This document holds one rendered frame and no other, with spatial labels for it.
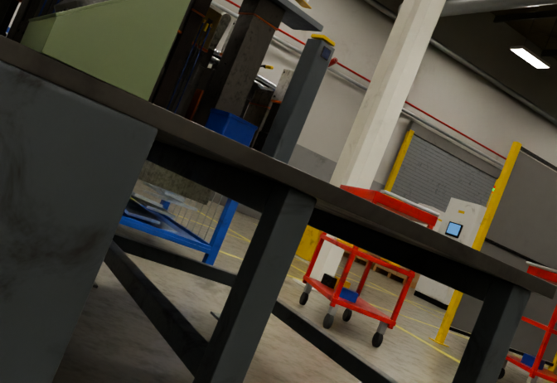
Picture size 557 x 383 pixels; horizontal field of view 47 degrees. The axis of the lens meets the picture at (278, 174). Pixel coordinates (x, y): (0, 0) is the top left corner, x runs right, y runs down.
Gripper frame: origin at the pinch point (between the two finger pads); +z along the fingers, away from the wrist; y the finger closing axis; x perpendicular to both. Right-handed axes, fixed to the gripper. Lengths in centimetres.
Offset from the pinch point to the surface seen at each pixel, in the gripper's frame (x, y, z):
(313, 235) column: -648, 336, 82
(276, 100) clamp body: -24.6, 12.9, 30.7
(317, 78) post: -13.8, -6.9, 22.3
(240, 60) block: 14.9, -0.1, 30.0
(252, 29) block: 15.3, 0.0, 20.7
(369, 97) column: -657, 343, -136
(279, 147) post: -10.7, -6.1, 47.4
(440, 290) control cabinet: -1010, 255, 90
